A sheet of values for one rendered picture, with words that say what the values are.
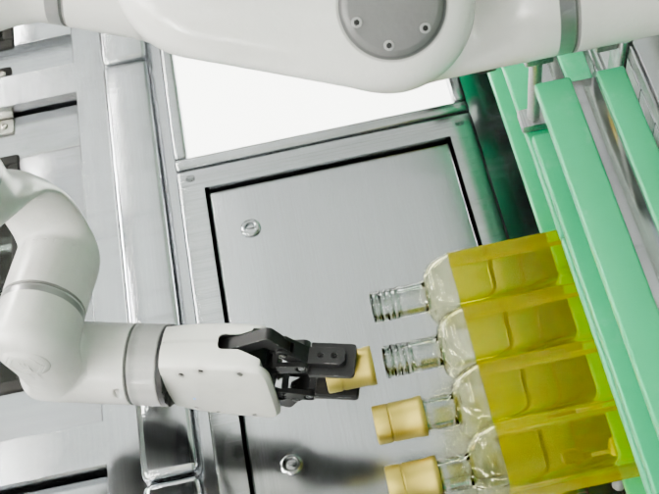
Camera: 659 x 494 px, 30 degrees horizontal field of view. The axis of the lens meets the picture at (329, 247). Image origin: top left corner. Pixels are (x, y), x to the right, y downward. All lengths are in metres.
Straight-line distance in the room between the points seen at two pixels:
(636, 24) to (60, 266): 0.55
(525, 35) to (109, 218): 0.76
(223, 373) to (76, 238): 0.18
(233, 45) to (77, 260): 0.46
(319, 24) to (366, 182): 0.71
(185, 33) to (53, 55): 0.96
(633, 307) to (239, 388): 0.35
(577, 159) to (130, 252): 0.54
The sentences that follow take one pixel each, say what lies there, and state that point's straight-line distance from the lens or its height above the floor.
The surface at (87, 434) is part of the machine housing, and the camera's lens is 1.29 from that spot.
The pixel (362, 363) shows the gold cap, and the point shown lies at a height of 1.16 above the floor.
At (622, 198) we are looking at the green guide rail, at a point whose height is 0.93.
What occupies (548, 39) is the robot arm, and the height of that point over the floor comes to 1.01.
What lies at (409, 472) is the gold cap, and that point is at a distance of 1.04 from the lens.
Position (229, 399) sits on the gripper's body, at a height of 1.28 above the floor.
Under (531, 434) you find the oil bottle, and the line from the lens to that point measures 1.04.
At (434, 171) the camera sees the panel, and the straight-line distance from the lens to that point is 1.36.
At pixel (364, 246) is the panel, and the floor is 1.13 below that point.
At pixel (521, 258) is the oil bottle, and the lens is 1.12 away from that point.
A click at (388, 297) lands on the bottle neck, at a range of 1.11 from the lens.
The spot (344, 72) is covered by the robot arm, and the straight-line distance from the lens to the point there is 0.67.
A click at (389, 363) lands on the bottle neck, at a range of 1.08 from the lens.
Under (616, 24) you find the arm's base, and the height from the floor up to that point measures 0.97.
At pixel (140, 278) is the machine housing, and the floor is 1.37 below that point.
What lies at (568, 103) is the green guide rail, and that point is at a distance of 1.08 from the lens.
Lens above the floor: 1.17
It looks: level
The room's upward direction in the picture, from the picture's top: 102 degrees counter-clockwise
